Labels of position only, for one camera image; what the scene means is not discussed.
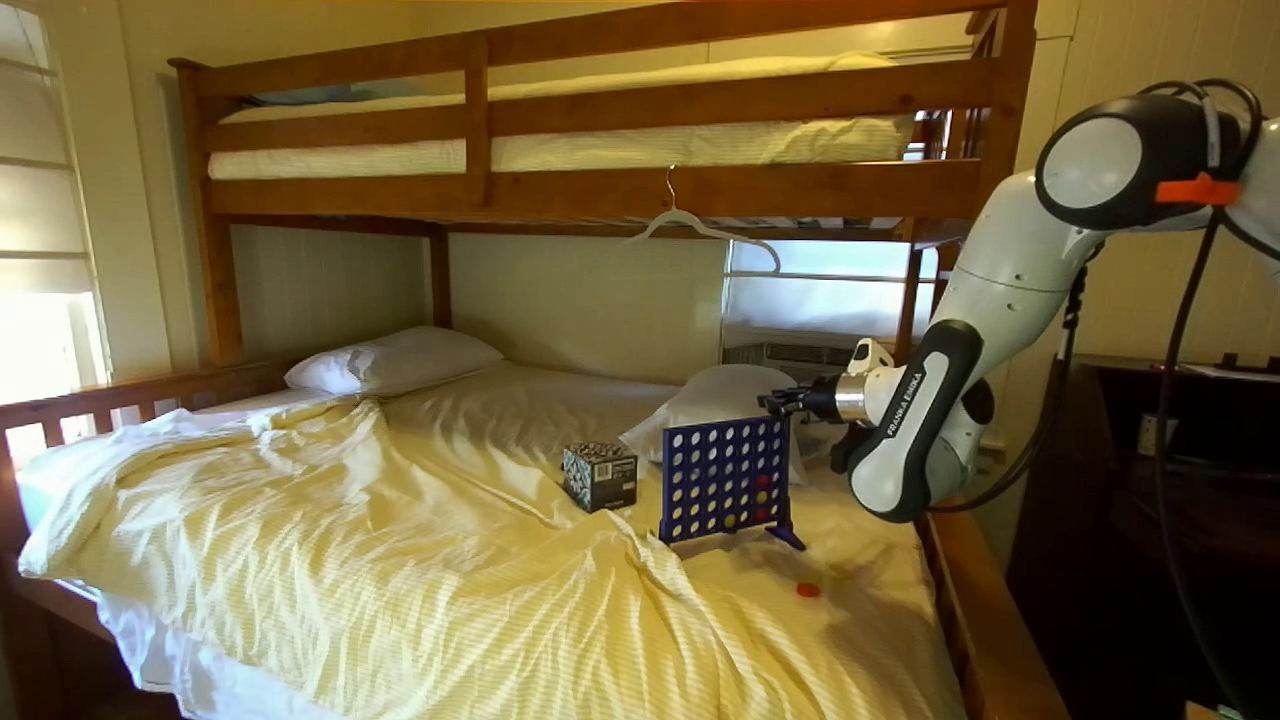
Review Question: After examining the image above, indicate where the white bed sheet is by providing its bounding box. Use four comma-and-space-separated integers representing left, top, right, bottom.
78, 583, 311, 720

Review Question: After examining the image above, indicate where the yellow bed cover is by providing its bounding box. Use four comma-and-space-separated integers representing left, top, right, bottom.
16, 359, 968, 720

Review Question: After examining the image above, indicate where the white pillow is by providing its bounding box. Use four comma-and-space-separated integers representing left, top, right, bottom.
615, 359, 816, 473
282, 326, 510, 400

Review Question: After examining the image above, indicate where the dark puzzle cube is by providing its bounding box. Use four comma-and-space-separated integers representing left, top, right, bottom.
558, 437, 642, 518

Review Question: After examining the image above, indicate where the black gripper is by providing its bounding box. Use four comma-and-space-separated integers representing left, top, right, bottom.
758, 375, 843, 430

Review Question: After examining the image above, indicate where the white plastic clothes hanger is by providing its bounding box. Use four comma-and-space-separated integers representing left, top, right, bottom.
625, 175, 789, 277

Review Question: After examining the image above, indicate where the window behind bed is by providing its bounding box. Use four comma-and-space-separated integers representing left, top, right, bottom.
720, 236, 938, 350

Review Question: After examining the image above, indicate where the window with white blind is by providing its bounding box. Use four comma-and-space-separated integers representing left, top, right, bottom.
0, 0, 113, 409

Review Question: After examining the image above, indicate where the dark wooden dresser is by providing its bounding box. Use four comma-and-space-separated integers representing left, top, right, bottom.
1003, 350, 1280, 720

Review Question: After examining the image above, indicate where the orange cable clip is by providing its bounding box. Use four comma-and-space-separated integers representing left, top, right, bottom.
1151, 170, 1247, 213

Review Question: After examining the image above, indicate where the blue connect four grid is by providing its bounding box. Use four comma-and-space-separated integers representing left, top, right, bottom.
658, 412, 814, 552

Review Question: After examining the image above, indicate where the window air conditioner unit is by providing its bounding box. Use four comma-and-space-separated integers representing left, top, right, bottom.
715, 338, 863, 400

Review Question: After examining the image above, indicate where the wooden bunk bed frame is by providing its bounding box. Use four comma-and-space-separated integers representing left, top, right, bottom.
0, 0, 1072, 720

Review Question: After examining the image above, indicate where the upper bunk mattress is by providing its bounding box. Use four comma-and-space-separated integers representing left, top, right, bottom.
204, 118, 926, 186

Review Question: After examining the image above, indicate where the thin black hanging cable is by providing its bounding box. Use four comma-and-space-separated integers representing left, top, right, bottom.
1144, 78, 1267, 720

